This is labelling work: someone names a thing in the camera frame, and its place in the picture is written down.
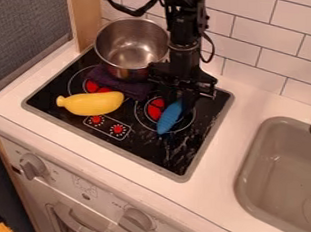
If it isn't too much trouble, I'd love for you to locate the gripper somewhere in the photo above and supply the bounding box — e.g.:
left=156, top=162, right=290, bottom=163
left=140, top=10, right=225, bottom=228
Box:
left=143, top=46, right=222, bottom=120

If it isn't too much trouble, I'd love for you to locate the blue spoon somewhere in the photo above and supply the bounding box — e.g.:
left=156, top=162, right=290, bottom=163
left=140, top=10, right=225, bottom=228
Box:
left=155, top=97, right=186, bottom=138

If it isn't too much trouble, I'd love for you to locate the toy stove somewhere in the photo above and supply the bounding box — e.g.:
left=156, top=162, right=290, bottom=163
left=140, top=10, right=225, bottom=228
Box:
left=16, top=40, right=239, bottom=187

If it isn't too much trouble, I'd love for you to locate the purple cloth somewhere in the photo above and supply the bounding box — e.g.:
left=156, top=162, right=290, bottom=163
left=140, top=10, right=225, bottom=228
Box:
left=83, top=63, right=158, bottom=103

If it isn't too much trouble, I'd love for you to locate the silver pot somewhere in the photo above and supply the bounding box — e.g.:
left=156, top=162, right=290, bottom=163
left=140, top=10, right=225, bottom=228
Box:
left=91, top=15, right=173, bottom=84

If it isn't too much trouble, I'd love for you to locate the yellow toy banana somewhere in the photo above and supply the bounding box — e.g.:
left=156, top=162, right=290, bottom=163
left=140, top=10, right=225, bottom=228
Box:
left=53, top=86, right=127, bottom=120

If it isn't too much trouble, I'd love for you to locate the toy sink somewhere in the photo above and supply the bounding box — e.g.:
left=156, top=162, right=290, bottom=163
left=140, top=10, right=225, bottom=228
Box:
left=230, top=113, right=311, bottom=232

